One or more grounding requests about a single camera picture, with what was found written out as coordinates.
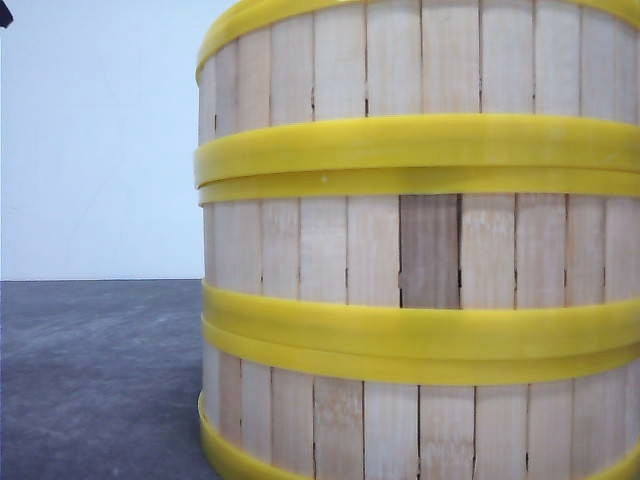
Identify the bamboo steamer basket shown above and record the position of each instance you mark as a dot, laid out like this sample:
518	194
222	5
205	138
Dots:
330	98
449	289
263	422

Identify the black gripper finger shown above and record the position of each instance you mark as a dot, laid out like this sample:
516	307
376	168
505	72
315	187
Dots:
6	17

